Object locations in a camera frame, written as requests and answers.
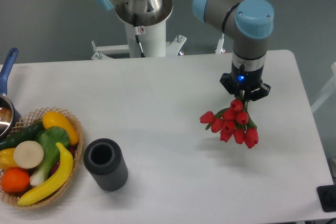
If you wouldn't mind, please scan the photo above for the green cucumber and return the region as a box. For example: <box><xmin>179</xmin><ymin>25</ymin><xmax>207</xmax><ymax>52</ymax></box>
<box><xmin>1</xmin><ymin>121</ymin><xmax>45</xmax><ymax>151</ymax></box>

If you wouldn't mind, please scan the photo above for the beige round potato slice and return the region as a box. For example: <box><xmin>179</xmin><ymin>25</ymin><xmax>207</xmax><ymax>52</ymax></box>
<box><xmin>13</xmin><ymin>141</ymin><xmax>44</xmax><ymax>169</ymax></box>

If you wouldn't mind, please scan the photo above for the red tulip bouquet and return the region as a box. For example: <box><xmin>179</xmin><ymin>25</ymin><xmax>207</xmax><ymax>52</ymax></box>
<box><xmin>199</xmin><ymin>97</ymin><xmax>259</xmax><ymax>148</ymax></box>

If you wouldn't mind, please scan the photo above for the green bok choy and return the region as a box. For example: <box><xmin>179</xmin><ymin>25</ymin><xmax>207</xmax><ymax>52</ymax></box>
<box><xmin>30</xmin><ymin>126</ymin><xmax>69</xmax><ymax>187</ymax></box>

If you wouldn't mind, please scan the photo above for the orange fruit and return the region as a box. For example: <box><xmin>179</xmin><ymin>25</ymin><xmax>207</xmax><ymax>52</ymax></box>
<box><xmin>1</xmin><ymin>168</ymin><xmax>30</xmax><ymax>193</ymax></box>

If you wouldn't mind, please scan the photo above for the dark grey ribbed vase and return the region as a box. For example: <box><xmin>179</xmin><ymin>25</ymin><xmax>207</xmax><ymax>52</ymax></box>
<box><xmin>83</xmin><ymin>138</ymin><xmax>128</xmax><ymax>191</ymax></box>

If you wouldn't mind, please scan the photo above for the white frame at right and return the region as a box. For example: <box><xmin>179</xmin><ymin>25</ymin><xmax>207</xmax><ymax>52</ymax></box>
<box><xmin>311</xmin><ymin>62</ymin><xmax>335</xmax><ymax>113</ymax></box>

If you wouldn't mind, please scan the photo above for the black device at table edge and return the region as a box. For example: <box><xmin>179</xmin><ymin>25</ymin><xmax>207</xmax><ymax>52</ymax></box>
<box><xmin>317</xmin><ymin>185</ymin><xmax>335</xmax><ymax>212</ymax></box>

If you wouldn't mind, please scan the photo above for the yellow bell pepper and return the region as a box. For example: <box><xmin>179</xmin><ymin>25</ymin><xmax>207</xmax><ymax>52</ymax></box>
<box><xmin>0</xmin><ymin>148</ymin><xmax>19</xmax><ymax>170</ymax></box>

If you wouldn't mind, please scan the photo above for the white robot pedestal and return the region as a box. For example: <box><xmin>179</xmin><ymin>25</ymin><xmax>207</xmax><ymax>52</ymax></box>
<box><xmin>91</xmin><ymin>21</ymin><xmax>187</xmax><ymax>60</ymax></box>

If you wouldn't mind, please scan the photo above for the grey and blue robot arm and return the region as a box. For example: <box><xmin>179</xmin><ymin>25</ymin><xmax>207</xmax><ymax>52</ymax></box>
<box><xmin>95</xmin><ymin>0</ymin><xmax>274</xmax><ymax>104</ymax></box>

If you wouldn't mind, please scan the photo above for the yellow banana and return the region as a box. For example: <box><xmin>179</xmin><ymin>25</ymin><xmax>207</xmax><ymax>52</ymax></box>
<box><xmin>17</xmin><ymin>142</ymin><xmax>74</xmax><ymax>206</ymax></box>

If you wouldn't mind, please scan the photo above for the woven wicker basket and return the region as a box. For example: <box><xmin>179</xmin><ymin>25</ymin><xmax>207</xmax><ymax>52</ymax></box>
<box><xmin>1</xmin><ymin>108</ymin><xmax>83</xmax><ymax>209</ymax></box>

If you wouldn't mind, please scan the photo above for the blue handled saucepan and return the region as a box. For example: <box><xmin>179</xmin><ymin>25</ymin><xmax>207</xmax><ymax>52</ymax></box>
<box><xmin>1</xmin><ymin>48</ymin><xmax>21</xmax><ymax>140</ymax></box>

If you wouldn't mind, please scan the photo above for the yellow lemon squash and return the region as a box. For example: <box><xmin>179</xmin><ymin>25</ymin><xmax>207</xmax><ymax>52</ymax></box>
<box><xmin>42</xmin><ymin>111</ymin><xmax>79</xmax><ymax>146</ymax></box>

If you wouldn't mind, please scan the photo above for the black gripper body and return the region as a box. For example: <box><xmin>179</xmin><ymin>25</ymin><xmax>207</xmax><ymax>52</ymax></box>
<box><xmin>220</xmin><ymin>55</ymin><xmax>271</xmax><ymax>101</ymax></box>

